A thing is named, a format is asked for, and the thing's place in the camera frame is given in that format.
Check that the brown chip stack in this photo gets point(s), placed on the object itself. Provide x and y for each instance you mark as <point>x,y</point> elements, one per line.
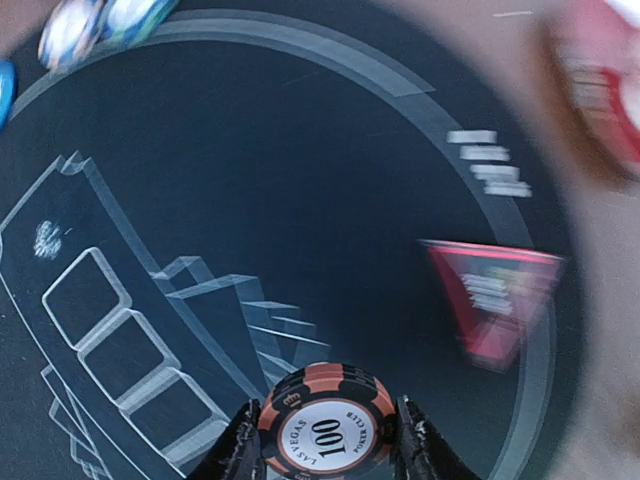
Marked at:
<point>327,421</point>

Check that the white chip stack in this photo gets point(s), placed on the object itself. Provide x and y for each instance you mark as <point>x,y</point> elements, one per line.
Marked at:
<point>70,33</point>

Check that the green chip stack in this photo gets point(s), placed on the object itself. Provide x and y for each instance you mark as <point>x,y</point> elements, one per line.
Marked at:
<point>129,22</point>

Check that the blue round blind button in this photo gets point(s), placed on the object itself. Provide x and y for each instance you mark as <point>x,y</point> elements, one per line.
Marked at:
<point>8,79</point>

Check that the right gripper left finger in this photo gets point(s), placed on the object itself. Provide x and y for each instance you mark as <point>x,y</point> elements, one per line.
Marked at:
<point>236,454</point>

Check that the red black triangle dealer marker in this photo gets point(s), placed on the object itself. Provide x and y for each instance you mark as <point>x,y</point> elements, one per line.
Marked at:
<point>498,295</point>

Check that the round black poker mat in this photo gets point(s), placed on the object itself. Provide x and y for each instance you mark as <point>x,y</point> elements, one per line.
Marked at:
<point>186,222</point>

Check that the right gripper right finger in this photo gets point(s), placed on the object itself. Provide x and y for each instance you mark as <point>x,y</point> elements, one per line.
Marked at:
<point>420,451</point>

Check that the red plate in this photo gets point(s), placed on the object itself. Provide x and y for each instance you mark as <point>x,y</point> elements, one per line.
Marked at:
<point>595,46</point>

